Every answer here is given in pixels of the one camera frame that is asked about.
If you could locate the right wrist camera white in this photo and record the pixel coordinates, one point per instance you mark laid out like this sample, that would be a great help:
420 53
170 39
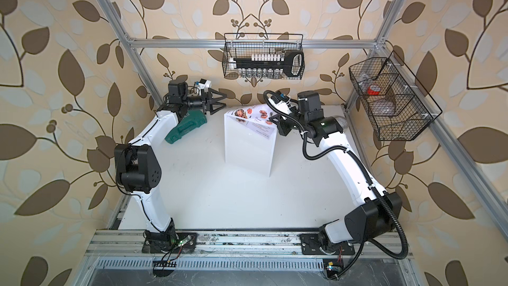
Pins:
276 101

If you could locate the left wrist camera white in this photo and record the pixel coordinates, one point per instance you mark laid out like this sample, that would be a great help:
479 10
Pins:
202 86

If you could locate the black wire basket back wall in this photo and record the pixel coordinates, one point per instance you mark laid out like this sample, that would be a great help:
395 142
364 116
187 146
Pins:
235 48

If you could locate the black socket holder set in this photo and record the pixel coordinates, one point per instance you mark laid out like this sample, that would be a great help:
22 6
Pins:
279 64

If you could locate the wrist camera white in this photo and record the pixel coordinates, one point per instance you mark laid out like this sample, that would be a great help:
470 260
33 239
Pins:
276 101
202 86

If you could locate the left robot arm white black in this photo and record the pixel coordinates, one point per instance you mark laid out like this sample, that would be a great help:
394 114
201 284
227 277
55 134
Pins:
138 170

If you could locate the black wire basket wall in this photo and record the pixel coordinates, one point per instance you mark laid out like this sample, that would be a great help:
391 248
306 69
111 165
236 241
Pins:
235 48
416 108

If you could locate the clear plastic container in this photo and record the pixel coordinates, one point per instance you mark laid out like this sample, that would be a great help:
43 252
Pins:
383 108

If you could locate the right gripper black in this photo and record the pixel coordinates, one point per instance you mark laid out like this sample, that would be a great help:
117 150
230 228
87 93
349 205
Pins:
282 123

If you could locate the aluminium frame crossbar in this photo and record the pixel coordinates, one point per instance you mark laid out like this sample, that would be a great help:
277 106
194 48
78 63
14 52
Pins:
206 43

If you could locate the restaurant menu sheet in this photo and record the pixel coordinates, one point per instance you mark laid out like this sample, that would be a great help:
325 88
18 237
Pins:
256 118

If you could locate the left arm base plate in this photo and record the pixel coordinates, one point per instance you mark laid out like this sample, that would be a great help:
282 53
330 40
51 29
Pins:
161 243

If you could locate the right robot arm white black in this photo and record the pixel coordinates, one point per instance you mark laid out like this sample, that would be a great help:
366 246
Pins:
375 211

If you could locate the black wire basket right wall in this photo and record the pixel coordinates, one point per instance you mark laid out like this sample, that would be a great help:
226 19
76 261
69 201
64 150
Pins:
416 108

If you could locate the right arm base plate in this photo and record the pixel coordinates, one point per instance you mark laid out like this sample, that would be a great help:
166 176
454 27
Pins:
318 244

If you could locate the aluminium mounting rail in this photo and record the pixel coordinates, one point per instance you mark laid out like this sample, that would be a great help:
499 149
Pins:
219 243

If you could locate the red lidded container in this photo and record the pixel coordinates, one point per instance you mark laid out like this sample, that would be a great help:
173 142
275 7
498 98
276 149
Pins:
373 90

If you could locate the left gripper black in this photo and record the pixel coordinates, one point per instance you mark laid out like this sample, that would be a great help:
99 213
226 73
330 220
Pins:
207 101

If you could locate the green tool case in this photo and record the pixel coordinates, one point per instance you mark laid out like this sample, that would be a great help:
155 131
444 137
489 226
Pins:
192 120

